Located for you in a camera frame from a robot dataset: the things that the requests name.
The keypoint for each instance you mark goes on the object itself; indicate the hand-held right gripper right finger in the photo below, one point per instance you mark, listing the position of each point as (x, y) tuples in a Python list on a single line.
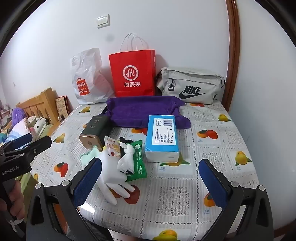
[(212, 185)]

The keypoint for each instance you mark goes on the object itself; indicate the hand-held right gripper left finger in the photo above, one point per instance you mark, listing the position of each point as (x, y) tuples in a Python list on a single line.
[(87, 183)]

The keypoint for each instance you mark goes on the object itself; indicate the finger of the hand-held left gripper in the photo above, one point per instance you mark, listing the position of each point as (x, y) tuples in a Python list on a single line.
[(38, 144), (20, 140)]

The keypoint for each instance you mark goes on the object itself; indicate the white glove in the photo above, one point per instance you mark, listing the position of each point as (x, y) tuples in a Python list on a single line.
[(108, 176)]

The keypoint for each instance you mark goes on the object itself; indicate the fruit print packet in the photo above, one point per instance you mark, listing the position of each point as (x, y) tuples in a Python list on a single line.
[(111, 149)]

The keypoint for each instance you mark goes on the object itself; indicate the green wet wipe packet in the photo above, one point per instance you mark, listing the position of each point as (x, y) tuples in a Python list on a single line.
[(138, 166)]

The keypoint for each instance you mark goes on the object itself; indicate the purple towel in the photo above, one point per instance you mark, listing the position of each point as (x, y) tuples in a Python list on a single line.
[(138, 109)]

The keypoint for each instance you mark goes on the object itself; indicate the person's left hand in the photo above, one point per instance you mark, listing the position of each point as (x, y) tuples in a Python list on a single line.
[(17, 197)]

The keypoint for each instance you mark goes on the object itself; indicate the striped pillow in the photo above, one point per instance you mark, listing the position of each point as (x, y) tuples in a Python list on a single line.
[(16, 132)]

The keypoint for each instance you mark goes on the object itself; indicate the white plush toy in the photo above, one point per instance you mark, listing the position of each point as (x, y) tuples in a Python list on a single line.
[(31, 121), (39, 127)]

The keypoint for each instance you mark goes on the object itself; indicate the purple plush toy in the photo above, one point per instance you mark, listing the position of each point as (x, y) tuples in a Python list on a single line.
[(18, 115)]

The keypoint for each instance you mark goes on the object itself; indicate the wooden bed headboard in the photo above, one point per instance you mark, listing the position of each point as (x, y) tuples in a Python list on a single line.
[(39, 104)]

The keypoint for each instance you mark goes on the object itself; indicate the printed brown box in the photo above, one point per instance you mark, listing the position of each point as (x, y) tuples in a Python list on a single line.
[(62, 107)]

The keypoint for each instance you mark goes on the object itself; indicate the dark green box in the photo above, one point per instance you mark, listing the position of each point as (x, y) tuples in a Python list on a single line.
[(94, 131)]

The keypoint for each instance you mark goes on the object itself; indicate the blue tissue pack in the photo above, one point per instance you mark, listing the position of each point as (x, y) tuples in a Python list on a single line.
[(161, 136)]

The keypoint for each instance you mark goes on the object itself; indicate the white plastic bag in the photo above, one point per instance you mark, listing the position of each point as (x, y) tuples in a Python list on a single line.
[(86, 76)]

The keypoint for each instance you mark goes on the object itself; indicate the grey waist bag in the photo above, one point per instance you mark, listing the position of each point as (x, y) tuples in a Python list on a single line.
[(189, 83)]

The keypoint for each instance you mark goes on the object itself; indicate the red paper bag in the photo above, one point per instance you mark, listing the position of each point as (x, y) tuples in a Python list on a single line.
[(131, 74)]

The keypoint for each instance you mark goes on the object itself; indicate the brown wooden door frame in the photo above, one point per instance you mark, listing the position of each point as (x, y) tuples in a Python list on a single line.
[(232, 58)]

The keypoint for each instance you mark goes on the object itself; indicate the white light switch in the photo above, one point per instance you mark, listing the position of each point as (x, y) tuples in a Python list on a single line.
[(103, 21)]

